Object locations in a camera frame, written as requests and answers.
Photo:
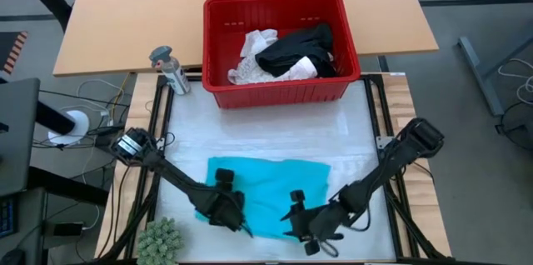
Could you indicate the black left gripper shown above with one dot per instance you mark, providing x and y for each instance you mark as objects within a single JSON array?
[{"x": 222, "y": 213}]

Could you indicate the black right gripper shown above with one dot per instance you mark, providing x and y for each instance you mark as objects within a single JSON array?
[{"x": 325, "y": 221}]

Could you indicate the turquoise shorts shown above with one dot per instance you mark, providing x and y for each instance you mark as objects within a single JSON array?
[{"x": 275, "y": 190}]

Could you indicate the white garment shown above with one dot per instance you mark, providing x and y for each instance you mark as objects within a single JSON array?
[{"x": 256, "y": 42}]

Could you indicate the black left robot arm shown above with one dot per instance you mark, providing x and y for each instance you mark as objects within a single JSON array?
[{"x": 179, "y": 179}]

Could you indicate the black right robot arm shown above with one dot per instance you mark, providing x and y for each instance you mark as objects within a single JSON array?
[{"x": 387, "y": 165}]

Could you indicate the red plastic laundry basket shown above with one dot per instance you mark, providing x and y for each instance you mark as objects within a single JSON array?
[{"x": 283, "y": 94}]

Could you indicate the small artificial potted plant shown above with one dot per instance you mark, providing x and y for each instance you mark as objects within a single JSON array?
[{"x": 159, "y": 242}]

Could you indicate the clear spray bottle grey trigger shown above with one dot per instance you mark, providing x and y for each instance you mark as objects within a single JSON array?
[{"x": 177, "y": 75}]

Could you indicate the black power adapter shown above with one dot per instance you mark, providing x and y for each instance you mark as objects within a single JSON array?
[{"x": 68, "y": 229}]

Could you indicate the black garment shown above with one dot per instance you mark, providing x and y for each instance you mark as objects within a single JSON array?
[{"x": 291, "y": 50}]

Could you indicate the white round base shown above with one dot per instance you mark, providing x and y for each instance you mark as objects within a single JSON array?
[{"x": 77, "y": 129}]

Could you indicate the grey desk leg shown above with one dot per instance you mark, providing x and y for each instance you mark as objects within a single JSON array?
[{"x": 479, "y": 77}]

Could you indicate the light wooden desk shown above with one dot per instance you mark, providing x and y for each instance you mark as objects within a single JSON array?
[{"x": 125, "y": 15}]

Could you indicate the dark grey monitor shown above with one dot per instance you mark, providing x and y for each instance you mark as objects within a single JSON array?
[{"x": 16, "y": 131}]

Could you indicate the hazard striped floor mat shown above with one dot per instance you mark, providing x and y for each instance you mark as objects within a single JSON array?
[{"x": 14, "y": 52}]

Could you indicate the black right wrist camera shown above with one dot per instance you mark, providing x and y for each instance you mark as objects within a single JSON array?
[{"x": 297, "y": 196}]

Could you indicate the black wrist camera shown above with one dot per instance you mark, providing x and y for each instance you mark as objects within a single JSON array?
[
  {"x": 225, "y": 174},
  {"x": 297, "y": 196}
]

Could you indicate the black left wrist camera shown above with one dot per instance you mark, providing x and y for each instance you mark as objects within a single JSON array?
[{"x": 225, "y": 174}]

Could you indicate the black aluminium table frame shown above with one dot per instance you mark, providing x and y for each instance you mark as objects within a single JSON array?
[{"x": 159, "y": 90}]

